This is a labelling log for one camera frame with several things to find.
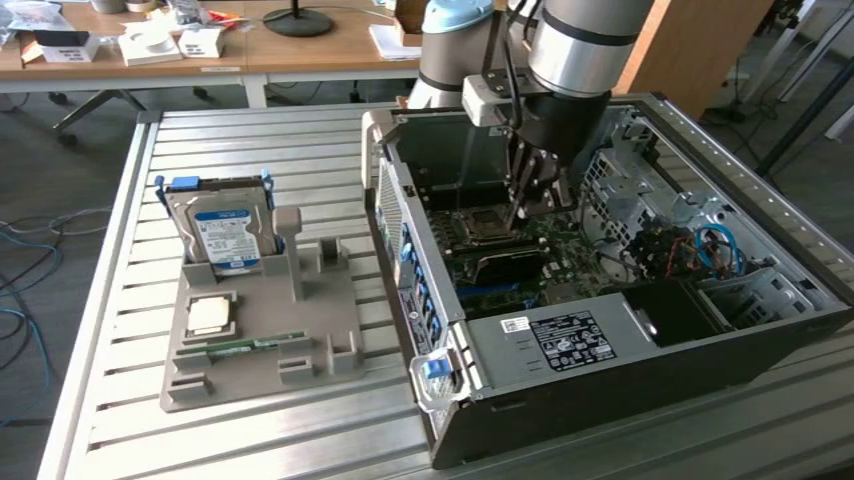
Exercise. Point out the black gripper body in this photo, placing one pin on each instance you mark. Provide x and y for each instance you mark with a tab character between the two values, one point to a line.
568	125

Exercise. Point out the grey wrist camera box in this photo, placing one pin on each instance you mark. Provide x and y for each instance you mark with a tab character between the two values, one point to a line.
484	100

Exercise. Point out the green RAM stick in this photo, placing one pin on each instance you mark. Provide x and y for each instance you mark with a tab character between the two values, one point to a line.
244	344

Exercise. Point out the white box with black lid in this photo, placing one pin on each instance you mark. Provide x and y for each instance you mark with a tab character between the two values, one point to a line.
67	47

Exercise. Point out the metal cup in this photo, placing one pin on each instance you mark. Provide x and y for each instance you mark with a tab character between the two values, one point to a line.
109	6

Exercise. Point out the flat white box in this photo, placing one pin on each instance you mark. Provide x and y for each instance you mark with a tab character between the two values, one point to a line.
150	57

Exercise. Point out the green motherboard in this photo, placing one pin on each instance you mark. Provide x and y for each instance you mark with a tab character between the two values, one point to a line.
588	270

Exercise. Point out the blue expansion slot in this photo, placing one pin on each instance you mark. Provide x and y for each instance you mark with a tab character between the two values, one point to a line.
490	289

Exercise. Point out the hard disk with blue carrier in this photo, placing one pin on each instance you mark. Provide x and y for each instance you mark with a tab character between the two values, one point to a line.
224	235

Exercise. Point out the beige tape roll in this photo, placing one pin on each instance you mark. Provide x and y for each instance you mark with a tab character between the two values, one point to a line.
142	5

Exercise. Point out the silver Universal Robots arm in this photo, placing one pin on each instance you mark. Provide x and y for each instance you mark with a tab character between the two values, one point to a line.
588	55

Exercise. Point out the white tape roll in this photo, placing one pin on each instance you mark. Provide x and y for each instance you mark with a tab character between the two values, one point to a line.
150	40

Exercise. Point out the metal disk bay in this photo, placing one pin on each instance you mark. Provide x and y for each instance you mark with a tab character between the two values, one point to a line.
761	300

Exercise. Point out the perforated metal drive cage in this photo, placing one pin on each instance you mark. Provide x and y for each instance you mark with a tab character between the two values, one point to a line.
621	200

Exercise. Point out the grey parts rack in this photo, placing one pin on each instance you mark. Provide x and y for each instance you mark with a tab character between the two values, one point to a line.
268	320

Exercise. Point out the white labelled box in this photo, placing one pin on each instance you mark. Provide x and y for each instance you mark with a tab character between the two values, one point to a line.
201	44

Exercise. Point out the blue card retainer strip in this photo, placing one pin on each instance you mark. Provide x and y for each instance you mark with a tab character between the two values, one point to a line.
417	280

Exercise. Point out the metal CPU socket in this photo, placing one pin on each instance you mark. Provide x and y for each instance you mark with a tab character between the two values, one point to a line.
484	222

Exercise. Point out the silver CPU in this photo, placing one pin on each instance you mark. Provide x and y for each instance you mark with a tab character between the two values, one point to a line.
209	316

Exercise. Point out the wooden cabinet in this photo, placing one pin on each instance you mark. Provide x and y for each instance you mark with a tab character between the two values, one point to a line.
701	50

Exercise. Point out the grey power supply unit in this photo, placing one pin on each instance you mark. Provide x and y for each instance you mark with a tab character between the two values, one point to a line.
521	345

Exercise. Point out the white paper stack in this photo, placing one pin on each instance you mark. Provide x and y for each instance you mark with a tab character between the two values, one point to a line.
394	45

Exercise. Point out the blue case latch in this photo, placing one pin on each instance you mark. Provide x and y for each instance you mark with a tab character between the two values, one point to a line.
440	367

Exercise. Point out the black lamp base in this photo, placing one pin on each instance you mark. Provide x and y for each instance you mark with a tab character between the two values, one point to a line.
297	22

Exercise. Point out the clear plastic bags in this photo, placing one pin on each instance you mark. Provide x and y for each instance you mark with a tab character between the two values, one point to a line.
34	15

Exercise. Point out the open black PC case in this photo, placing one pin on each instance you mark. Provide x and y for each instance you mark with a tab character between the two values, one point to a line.
635	400

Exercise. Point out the brown cardboard box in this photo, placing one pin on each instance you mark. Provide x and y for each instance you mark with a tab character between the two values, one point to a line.
409	17

